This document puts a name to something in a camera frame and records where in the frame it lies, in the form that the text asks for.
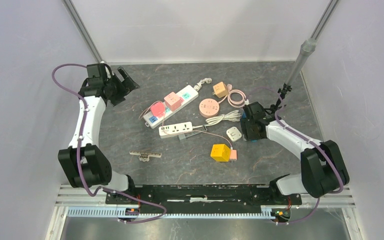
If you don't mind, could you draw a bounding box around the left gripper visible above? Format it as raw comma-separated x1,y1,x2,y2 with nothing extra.
103,67,140,107

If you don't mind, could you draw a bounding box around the white square plug adapter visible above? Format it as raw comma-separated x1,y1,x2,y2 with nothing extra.
226,126,243,142

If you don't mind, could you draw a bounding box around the small pink charger plug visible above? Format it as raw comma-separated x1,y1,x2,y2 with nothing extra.
229,149,238,162

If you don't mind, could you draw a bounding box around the yellow cube socket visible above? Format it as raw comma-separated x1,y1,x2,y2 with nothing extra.
210,144,232,162

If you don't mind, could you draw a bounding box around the tan wooden cube plug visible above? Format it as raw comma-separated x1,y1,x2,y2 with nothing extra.
212,81,229,99

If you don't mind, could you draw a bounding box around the long white power strip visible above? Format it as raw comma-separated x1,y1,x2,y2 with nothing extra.
142,85,199,129

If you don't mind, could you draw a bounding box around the pink square plug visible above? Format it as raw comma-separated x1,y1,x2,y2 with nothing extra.
164,92,183,112

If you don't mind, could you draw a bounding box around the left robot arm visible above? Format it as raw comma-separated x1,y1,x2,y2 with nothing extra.
51,62,140,204

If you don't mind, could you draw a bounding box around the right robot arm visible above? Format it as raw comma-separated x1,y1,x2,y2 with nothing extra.
240,102,350,204

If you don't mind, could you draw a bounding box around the pink round socket base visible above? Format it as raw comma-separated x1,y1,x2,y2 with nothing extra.
198,98,220,119

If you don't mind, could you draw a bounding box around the small white power strip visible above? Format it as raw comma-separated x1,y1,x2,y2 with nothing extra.
158,121,193,139

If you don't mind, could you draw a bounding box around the white bundled cable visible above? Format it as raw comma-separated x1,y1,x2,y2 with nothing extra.
205,110,243,126

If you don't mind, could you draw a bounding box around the pink coiled cable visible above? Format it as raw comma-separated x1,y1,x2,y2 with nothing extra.
219,83,248,109

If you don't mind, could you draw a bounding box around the thin pink charger cable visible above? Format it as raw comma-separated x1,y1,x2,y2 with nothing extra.
138,100,234,152

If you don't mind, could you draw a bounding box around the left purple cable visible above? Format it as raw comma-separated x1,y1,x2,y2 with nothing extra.
52,63,167,225

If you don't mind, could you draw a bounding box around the purple cable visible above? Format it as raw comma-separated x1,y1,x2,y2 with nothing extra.
246,86,345,226
52,63,167,225

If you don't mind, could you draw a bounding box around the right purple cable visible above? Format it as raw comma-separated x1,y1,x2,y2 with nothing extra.
246,86,345,226

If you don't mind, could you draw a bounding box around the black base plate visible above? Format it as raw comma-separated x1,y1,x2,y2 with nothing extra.
105,184,302,214

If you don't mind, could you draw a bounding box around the white cable duct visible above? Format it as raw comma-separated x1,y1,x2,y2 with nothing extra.
67,206,286,220

